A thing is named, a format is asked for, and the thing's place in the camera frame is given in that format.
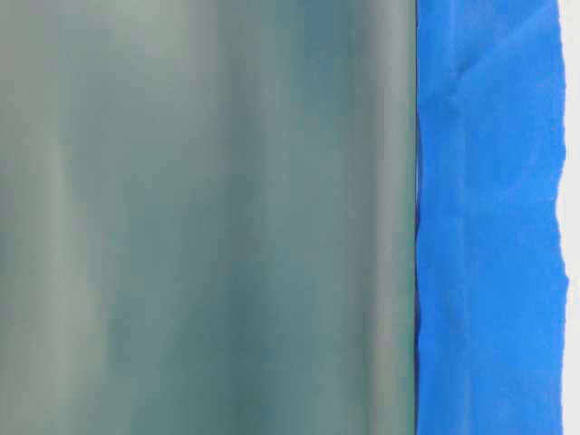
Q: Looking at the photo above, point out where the blue table cloth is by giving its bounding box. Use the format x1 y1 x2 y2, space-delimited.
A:
416 1 568 434

